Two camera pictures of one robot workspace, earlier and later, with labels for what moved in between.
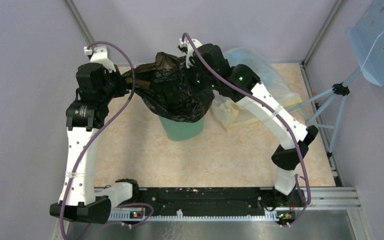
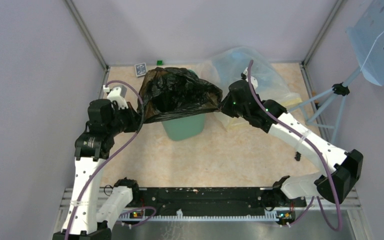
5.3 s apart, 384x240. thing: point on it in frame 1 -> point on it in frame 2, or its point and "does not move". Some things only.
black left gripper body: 115,86 -> 124,120
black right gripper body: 199,82 -> 228,107
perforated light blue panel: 377,38 does not move
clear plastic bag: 229,113 does not move
